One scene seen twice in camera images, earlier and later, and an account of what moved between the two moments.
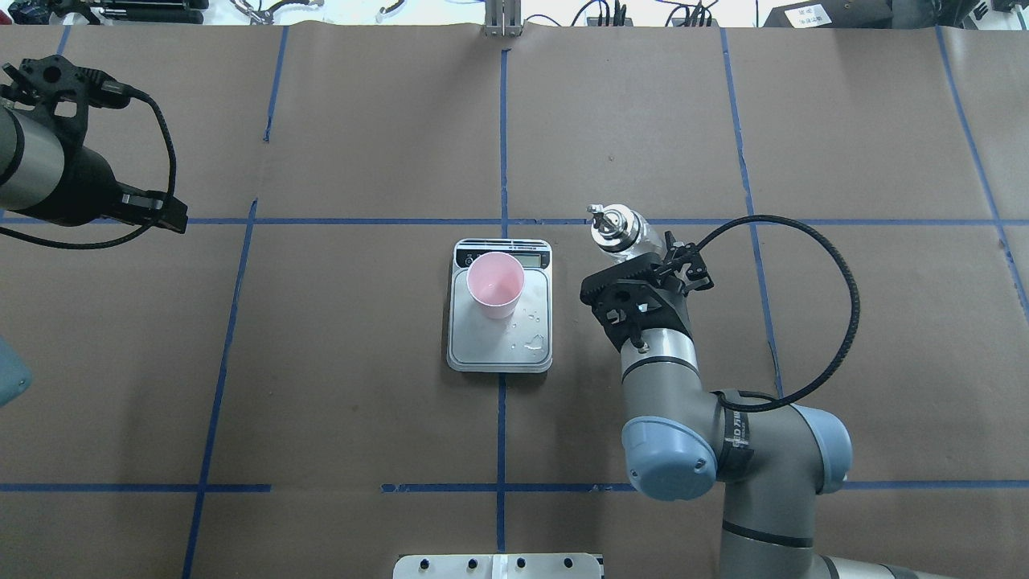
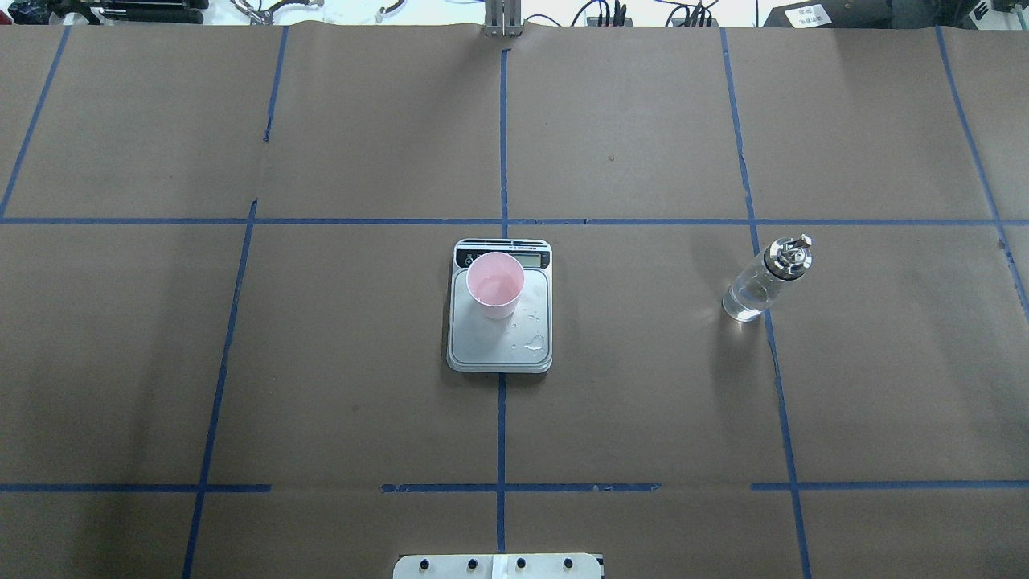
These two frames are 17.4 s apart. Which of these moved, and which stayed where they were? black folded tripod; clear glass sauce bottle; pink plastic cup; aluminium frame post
Moved: clear glass sauce bottle
Stayed: black folded tripod; pink plastic cup; aluminium frame post
